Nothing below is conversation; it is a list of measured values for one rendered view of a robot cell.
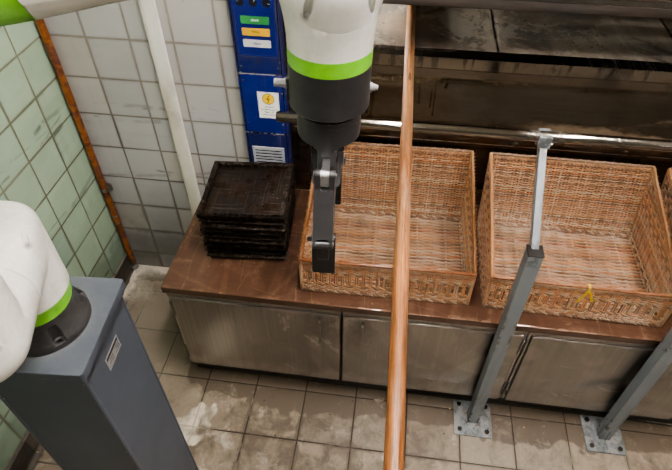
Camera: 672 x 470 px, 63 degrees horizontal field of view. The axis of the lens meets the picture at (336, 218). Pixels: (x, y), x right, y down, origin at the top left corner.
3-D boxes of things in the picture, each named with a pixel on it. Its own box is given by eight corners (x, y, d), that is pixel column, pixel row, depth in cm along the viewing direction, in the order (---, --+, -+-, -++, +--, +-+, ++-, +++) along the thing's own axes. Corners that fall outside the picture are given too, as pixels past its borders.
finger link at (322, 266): (336, 232, 68) (335, 237, 68) (334, 269, 73) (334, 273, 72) (312, 231, 68) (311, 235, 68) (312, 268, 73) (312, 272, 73)
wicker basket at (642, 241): (473, 207, 209) (487, 149, 190) (627, 221, 203) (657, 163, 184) (479, 309, 174) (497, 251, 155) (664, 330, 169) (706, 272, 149)
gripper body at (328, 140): (300, 83, 66) (302, 146, 72) (292, 123, 60) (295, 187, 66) (362, 87, 66) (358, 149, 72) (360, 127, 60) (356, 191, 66)
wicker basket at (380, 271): (318, 194, 214) (316, 136, 195) (463, 205, 209) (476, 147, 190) (297, 292, 179) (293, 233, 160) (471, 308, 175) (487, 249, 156)
